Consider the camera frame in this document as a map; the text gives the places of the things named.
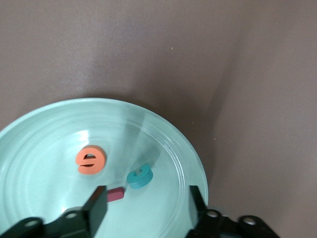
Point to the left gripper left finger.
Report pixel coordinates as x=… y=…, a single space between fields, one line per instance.
x=96 y=213

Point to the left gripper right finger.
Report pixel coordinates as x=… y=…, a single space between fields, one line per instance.
x=198 y=205

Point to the dark red foam letter l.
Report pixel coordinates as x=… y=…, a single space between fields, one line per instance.
x=116 y=194

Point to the teal foam letter c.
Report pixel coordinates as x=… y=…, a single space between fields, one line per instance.
x=138 y=182

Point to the orange foam letter e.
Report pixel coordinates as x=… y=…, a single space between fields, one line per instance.
x=80 y=161

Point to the green plate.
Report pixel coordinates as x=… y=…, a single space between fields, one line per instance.
x=49 y=148

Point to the brown paper table cover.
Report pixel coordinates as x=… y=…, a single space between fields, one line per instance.
x=173 y=49

